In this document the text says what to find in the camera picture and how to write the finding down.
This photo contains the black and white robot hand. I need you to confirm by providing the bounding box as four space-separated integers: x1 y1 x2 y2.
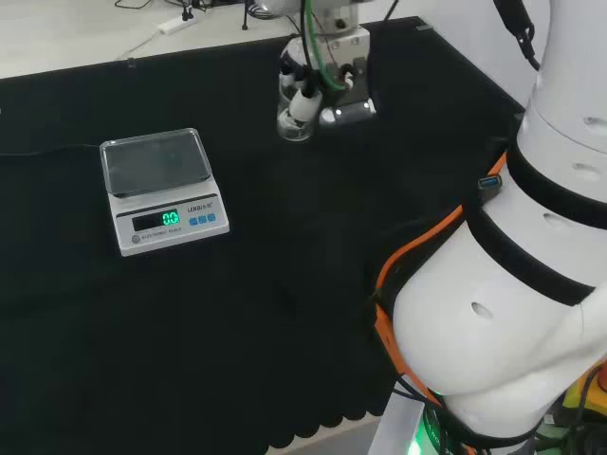
277 26 378 135

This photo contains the clear glass beaker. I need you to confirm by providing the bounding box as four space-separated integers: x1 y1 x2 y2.
276 84 316 143

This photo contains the white electronic balance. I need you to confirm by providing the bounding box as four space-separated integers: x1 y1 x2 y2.
99 127 231 258

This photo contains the white power strip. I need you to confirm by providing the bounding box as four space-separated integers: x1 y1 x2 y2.
157 15 197 34

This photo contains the black bench cloth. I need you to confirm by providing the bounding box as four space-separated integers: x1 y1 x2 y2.
0 16 527 455

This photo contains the yellow stop button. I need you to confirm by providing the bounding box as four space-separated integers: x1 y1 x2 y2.
561 360 607 428

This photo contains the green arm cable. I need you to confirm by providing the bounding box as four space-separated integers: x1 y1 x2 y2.
303 0 347 92

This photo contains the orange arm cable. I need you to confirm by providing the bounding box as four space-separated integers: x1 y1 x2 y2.
372 152 508 409

